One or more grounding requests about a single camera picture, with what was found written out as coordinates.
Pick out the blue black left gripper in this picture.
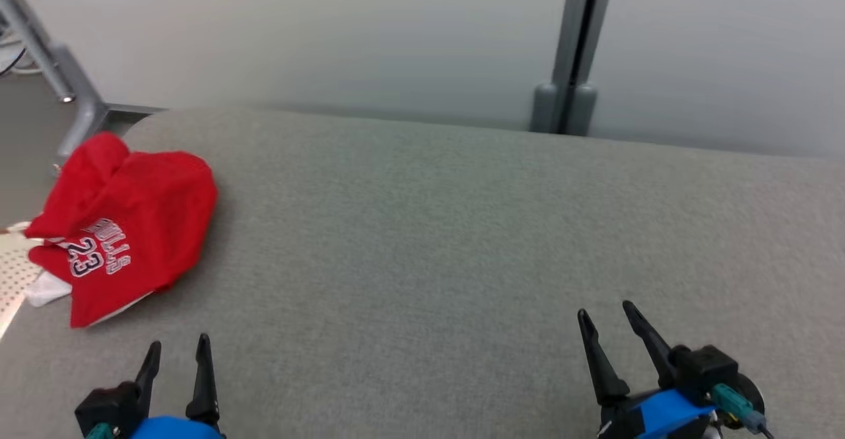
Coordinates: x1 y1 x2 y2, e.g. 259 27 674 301
125 333 226 439

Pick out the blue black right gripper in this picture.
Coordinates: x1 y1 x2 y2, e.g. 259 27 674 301
577 300 718 439

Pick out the red white basketball jersey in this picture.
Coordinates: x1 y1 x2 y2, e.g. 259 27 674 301
24 151 219 329

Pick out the teal plug right camera cable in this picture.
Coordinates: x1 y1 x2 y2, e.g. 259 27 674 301
711 383 774 439

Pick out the grey partition post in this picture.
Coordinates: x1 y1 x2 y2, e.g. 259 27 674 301
530 0 618 136

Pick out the grey metal frame leg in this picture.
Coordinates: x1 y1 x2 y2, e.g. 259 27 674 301
0 0 166 176

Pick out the thin black floor cable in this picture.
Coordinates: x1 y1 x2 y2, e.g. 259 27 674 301
0 30 28 78

